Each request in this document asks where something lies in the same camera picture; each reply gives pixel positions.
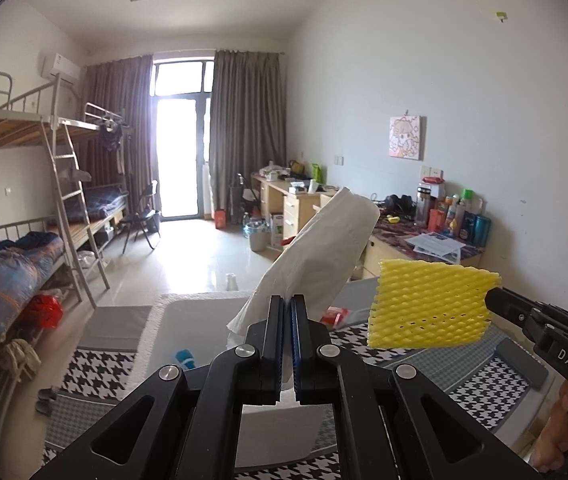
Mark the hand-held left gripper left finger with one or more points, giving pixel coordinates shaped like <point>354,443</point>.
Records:
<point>278,355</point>

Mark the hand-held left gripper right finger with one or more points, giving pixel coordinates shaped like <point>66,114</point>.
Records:
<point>296,355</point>

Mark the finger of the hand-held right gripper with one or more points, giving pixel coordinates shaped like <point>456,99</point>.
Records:
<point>511,305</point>

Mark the white foam box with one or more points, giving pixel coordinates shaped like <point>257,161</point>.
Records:
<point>203,320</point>

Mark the yellow foam net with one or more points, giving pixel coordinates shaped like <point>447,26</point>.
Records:
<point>429,305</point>

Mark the blue and white sock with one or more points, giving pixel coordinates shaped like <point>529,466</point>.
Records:
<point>183,358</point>

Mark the person's right hand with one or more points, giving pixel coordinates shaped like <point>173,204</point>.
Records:
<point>556,435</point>

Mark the red snack packet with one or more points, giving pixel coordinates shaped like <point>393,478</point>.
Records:
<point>336,316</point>

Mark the white cup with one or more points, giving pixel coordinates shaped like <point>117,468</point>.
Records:
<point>232,281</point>

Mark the houndstooth table cloth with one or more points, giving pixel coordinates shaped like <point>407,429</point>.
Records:
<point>469,390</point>

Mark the printed paper sheets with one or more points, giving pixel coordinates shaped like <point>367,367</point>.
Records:
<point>434,246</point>

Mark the row of toiletry bottles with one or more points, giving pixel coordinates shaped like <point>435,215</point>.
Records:
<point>456,217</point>

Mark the white bucket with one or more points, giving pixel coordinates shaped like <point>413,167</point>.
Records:
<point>259,237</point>

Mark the white green carton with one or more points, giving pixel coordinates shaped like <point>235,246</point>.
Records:
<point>278,230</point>

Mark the wooden desk patterned cover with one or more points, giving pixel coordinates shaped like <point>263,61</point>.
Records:
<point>399,232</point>

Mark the orange bag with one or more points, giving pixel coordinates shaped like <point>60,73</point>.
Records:
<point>220,218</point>

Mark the wooden desk with drawers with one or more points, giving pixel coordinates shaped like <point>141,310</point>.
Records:
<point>289,205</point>

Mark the black headphones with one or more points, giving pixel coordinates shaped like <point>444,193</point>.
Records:
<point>399,204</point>

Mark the black trolley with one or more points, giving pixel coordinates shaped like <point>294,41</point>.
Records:
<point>241,200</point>

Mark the green paper bag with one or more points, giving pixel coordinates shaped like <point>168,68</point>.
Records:
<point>317,172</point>

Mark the yellow bag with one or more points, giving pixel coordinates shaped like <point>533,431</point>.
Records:
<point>297,165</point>

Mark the black folding chair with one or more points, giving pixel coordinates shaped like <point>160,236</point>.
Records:
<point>141,217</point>

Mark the glass balcony door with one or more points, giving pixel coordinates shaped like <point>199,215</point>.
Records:
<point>181,160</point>

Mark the brown curtain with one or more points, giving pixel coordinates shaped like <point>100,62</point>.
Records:
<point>123,110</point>
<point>246,130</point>

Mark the dark blue folded quilt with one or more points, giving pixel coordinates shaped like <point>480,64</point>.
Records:
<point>103,200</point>

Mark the dark shoe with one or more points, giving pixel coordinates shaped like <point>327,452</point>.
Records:
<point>46,402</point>

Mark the red plastic bag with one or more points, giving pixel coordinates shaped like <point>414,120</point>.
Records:
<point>43,310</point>

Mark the hanging dark clothes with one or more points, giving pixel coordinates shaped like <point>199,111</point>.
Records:
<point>113,140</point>

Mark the blue orange bedding bundle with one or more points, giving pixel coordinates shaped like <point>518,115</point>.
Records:
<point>13,280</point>

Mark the grey metal bed ladder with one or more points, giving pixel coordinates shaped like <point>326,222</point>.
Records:
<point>66,156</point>

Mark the white air conditioner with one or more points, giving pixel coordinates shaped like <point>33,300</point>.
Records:
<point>61,67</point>

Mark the white wall socket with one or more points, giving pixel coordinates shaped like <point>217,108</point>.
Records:
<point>433,171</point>

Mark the cartoon wall poster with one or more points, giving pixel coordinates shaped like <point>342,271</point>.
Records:
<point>405,136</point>

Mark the green wall hook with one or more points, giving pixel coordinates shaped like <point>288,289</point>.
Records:
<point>501,15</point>

